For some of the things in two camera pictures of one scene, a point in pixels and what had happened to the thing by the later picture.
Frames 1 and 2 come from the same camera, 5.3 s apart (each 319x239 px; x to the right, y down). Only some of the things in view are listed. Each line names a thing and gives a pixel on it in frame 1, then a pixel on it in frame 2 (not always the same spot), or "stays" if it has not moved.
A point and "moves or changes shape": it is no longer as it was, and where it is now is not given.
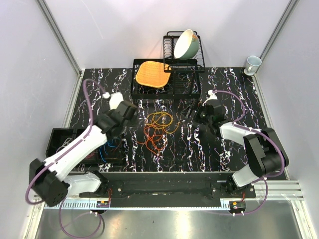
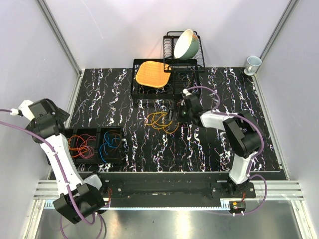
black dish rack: (186, 74) stays
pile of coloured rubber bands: (161, 120) stays
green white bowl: (187, 45) stays
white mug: (252, 64) stays
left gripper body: (111, 111) → (59, 113)
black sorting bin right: (110, 152) stays
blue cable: (104, 145) stays
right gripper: (198, 111) → (175, 107)
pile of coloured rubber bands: (155, 142) moves or changes shape
